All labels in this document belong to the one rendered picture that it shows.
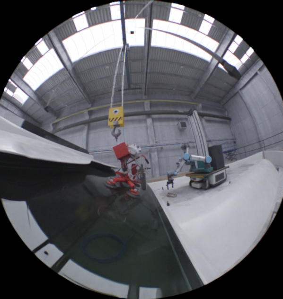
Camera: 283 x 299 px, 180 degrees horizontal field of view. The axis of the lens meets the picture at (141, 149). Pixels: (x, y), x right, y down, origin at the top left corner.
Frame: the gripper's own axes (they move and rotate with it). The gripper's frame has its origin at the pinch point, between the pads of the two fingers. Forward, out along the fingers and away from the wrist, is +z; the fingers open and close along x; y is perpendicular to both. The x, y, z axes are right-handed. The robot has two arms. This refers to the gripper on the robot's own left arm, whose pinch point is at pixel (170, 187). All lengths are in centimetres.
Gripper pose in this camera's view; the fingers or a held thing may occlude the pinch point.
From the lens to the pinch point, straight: 180.0
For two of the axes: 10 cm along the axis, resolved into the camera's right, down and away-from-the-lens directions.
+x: -8.7, -0.1, -4.8
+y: -4.7, 2.3, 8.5
